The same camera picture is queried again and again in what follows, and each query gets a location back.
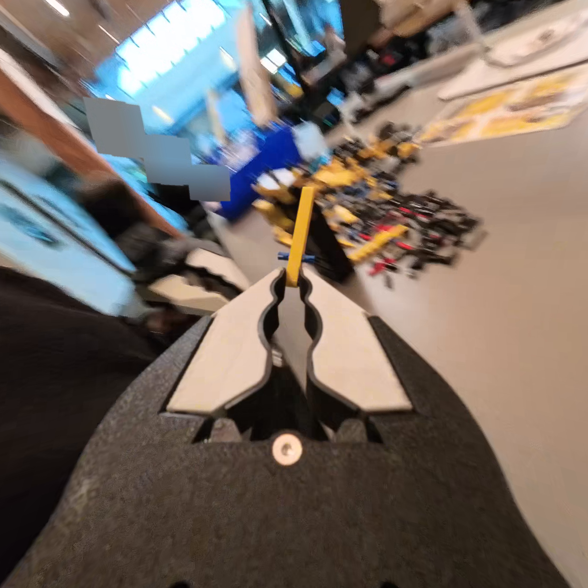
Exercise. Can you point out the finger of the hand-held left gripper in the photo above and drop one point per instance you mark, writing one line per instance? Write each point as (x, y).
(188, 296)
(220, 266)

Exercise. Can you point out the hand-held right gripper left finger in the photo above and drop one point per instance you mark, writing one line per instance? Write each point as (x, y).
(220, 363)

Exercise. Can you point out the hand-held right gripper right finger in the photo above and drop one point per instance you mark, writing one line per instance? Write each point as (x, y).
(363, 363)

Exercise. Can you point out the blue connector pin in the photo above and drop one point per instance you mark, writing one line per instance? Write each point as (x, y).
(282, 256)

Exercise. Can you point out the yellow toy brick assembly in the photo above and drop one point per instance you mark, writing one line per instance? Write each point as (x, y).
(275, 197)

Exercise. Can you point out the long yellow beam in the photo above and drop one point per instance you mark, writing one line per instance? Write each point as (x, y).
(303, 220)

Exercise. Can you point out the black rectangular block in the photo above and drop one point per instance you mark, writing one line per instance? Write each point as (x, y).
(326, 248)

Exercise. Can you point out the blue plastic bin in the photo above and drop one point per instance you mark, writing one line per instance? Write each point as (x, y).
(262, 160)

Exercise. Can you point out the person's dark sweater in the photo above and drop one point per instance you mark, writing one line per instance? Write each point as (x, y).
(55, 367)

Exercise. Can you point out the pile of mixed toy bricks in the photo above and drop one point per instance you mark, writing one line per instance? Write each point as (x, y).
(349, 179)

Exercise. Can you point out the pile of black red pins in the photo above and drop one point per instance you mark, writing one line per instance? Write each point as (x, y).
(427, 220)

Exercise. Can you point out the printed instruction sheet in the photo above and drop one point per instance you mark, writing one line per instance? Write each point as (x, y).
(505, 110)

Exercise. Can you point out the wooden post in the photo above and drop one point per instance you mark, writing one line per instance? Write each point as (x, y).
(69, 133)

